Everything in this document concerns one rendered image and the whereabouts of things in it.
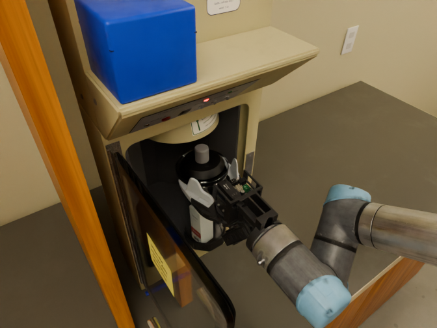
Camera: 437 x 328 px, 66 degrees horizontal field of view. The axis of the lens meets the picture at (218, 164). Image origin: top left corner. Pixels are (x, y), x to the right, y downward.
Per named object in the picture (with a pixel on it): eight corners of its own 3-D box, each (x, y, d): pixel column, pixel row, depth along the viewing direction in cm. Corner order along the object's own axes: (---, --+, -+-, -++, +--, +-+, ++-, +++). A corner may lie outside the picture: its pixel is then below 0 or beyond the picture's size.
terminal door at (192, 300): (146, 282, 77) (114, 146, 51) (222, 416, 59) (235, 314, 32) (143, 284, 77) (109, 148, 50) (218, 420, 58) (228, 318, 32)
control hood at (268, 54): (98, 133, 50) (81, 70, 43) (264, 78, 64) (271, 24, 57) (130, 178, 43) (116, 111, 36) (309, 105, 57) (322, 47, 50)
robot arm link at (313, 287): (324, 330, 52) (310, 336, 45) (277, 276, 59) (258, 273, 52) (359, 295, 52) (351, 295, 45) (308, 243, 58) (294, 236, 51)
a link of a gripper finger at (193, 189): (178, 163, 64) (220, 182, 61) (179, 183, 68) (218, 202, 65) (168, 172, 62) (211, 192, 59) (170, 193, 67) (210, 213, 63)
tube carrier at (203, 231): (175, 227, 83) (166, 160, 69) (211, 209, 88) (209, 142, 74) (198, 258, 76) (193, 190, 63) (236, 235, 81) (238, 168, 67)
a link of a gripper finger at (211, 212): (199, 187, 66) (238, 205, 63) (199, 192, 67) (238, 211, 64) (186, 202, 63) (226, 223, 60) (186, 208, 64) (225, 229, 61)
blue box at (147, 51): (90, 71, 43) (71, -5, 37) (160, 54, 47) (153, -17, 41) (121, 106, 37) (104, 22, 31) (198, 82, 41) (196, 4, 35)
